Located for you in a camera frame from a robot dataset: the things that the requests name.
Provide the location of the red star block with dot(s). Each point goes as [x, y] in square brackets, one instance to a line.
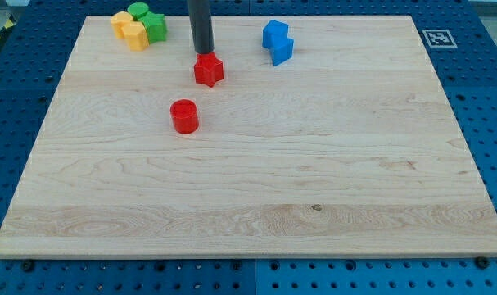
[208, 70]

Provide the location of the green star block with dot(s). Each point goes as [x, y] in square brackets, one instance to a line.
[155, 26]

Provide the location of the red cylinder block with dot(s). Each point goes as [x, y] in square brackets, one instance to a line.
[184, 116]

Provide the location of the blue block lower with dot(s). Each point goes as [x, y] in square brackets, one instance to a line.
[281, 49]

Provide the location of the light wooden board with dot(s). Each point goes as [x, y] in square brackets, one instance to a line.
[348, 150]

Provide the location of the blue cube block upper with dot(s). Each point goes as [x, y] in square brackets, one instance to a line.
[273, 28]

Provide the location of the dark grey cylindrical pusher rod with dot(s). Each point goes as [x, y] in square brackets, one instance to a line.
[201, 27]

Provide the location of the yellow hexagon block front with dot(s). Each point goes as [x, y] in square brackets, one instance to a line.
[135, 36]

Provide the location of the green cylinder block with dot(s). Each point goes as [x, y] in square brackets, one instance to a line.
[138, 10]

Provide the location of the yellow block rear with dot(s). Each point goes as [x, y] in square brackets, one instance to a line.
[118, 21]

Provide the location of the white fiducial marker tag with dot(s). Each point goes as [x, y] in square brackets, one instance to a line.
[439, 38]

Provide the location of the black bolt left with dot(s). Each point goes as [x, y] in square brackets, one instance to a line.
[27, 266]

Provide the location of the black bolt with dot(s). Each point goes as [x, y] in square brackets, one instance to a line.
[482, 262]
[27, 266]

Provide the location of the black bolt right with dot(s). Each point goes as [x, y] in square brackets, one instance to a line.
[482, 262]

